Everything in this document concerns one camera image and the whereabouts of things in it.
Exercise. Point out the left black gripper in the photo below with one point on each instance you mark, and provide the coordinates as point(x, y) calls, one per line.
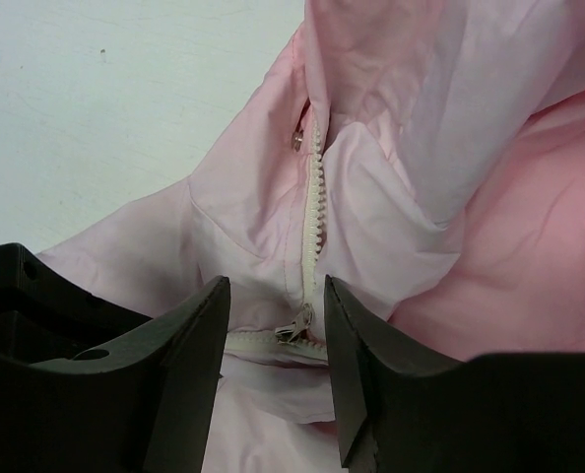
point(49, 322)

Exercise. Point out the pink hooded jacket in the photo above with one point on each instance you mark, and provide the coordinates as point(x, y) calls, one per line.
point(430, 154)

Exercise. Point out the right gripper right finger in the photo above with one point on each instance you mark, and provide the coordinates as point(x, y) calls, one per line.
point(403, 407)

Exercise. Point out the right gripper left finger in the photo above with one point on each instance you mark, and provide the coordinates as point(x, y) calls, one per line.
point(141, 402)

